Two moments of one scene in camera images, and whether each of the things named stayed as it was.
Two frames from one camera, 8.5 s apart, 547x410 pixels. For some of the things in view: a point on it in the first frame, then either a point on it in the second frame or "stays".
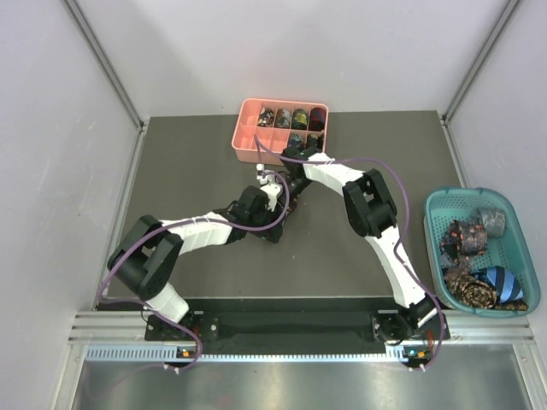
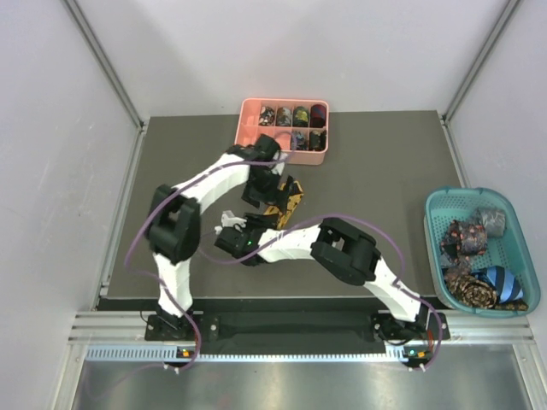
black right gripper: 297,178 to 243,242
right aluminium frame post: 481,61 stays
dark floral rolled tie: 283,118 stays
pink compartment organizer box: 261,129 stays
